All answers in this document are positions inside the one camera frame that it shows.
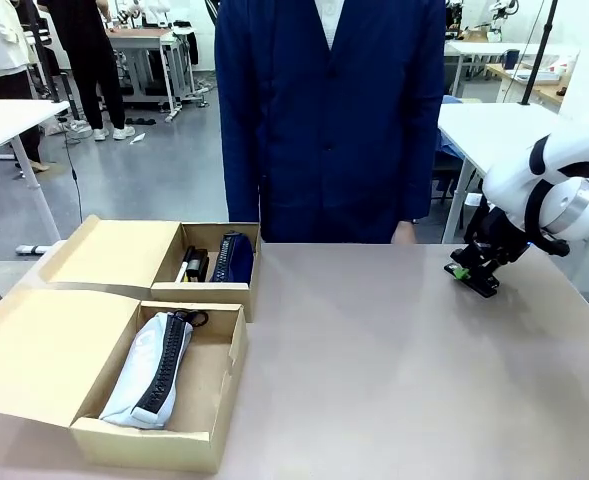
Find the long white background table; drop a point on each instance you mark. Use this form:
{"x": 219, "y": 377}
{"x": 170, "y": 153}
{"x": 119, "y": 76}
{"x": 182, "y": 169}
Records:
{"x": 484, "y": 48}

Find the person's left hand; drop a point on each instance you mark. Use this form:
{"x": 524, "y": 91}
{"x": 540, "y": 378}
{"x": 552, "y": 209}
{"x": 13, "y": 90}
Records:
{"x": 404, "y": 233}

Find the person in black clothes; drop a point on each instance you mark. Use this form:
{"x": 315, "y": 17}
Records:
{"x": 89, "y": 60}

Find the person in navy jacket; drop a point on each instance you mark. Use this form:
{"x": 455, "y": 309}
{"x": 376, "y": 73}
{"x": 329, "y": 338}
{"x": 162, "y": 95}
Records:
{"x": 324, "y": 125}

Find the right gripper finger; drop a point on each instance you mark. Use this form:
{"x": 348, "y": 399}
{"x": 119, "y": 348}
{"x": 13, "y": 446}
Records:
{"x": 461, "y": 270}
{"x": 491, "y": 275}

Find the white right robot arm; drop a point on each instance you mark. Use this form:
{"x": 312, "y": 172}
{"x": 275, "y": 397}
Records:
{"x": 514, "y": 180}

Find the white paper scrap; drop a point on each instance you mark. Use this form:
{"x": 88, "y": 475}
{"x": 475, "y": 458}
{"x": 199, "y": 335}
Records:
{"x": 137, "y": 139}

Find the person's right forearm navy sleeve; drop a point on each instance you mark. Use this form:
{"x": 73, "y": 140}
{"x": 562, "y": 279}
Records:
{"x": 239, "y": 180}

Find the black stapler white label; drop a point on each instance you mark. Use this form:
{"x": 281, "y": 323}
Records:
{"x": 474, "y": 286}

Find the white table slanted leg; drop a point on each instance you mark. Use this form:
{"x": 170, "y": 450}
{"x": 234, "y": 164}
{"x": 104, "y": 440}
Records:
{"x": 4, "y": 125}

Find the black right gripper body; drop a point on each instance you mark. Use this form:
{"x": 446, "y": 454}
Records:
{"x": 499, "y": 235}

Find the navy zipper pencil case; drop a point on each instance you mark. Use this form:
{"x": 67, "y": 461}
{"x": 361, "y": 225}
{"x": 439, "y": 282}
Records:
{"x": 241, "y": 260}

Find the grey zipper pencil case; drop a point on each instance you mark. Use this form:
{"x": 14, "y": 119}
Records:
{"x": 129, "y": 380}

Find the black tripod pole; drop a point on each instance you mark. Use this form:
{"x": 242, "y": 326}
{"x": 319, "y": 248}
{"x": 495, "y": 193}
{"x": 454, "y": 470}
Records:
{"x": 539, "y": 55}

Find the white marker black cap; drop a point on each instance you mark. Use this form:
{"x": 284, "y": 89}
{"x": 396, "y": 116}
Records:
{"x": 180, "y": 273}

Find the brown top workshop table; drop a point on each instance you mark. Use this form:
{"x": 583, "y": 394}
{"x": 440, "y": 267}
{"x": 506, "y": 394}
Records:
{"x": 139, "y": 35}

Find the cardboard box with navy case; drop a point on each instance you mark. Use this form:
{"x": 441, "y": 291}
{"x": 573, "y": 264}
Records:
{"x": 114, "y": 250}

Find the wooden top background table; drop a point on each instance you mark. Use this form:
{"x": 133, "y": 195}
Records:
{"x": 549, "y": 91}

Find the white table with blue cloth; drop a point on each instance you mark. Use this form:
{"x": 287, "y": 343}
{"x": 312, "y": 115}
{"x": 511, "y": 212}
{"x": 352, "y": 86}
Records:
{"x": 494, "y": 130}

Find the cardboard box with grey case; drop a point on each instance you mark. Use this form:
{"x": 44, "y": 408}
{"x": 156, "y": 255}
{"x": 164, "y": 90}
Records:
{"x": 39, "y": 350}

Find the dark blue mug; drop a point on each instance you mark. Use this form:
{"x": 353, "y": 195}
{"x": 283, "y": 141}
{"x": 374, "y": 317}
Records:
{"x": 511, "y": 59}

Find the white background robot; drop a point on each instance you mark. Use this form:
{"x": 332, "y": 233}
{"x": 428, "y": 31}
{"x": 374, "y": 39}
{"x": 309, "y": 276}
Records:
{"x": 501, "y": 7}
{"x": 154, "y": 7}

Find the person's left forearm navy sleeve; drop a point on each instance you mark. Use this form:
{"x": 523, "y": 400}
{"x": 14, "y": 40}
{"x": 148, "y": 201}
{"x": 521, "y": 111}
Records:
{"x": 419, "y": 175}

